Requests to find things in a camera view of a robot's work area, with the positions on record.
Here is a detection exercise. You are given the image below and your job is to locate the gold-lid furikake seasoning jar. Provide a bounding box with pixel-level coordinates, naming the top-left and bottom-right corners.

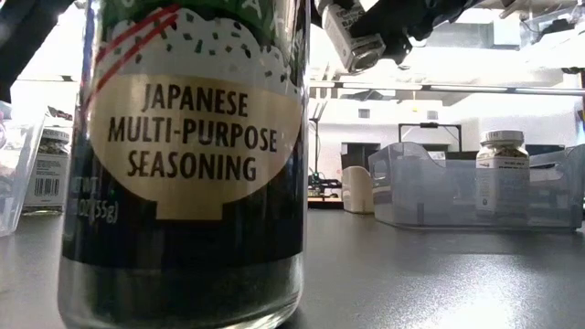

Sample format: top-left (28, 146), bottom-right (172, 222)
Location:
top-left (57, 0), bottom-right (313, 329)

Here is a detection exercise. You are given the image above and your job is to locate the clear plastic bin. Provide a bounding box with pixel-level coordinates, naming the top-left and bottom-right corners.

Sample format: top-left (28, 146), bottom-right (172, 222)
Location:
top-left (0, 101), bottom-right (48, 239)

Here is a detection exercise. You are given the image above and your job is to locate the black camera stand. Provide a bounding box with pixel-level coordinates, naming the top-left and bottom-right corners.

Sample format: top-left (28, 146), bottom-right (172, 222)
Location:
top-left (398, 122), bottom-right (463, 148)

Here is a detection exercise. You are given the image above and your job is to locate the background robot station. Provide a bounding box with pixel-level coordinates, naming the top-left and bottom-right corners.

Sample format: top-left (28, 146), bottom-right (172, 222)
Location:
top-left (307, 171), bottom-right (344, 198)

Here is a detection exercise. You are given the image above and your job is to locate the white plastic bin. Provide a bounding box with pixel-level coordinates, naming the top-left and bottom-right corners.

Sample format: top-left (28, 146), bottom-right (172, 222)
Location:
top-left (341, 164), bottom-right (377, 215)

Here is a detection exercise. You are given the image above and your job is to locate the grey translucent plastic bin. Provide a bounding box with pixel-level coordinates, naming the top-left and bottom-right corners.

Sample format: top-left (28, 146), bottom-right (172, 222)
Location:
top-left (367, 141), bottom-right (585, 232)

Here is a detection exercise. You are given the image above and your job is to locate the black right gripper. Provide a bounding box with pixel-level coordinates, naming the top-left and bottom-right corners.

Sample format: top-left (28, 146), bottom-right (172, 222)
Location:
top-left (349, 0), bottom-right (485, 65)

